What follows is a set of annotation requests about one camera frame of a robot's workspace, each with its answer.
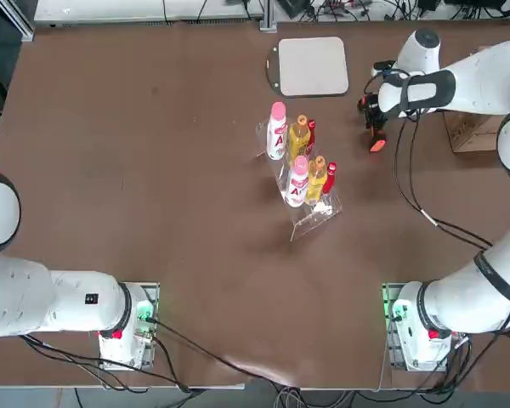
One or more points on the white bottle with pink cap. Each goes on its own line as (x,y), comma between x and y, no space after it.
(277,132)
(297,183)

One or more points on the clear acrylic stepped shelf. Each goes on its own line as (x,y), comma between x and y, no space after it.
(314,221)

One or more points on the red cola bottle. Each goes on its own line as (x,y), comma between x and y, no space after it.
(310,138)
(329,178)

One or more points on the aluminium arm base plate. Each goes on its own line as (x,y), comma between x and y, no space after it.
(151,293)
(387,323)

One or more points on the aluminium frame rail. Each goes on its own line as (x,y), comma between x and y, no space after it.
(110,10)

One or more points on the white flat weighing scale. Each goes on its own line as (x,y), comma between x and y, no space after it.
(312,66)

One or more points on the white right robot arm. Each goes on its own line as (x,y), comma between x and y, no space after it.
(472,81)

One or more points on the brown cardboard box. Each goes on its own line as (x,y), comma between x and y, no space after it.
(472,136)

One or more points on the orange black barcode scanner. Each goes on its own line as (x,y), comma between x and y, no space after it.
(376,145)

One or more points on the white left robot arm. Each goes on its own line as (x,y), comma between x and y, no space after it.
(25,297)

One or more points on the yellow juice bottle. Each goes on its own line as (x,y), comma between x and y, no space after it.
(298,138)
(317,180)

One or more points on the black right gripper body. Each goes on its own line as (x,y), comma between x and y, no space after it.
(377,111)

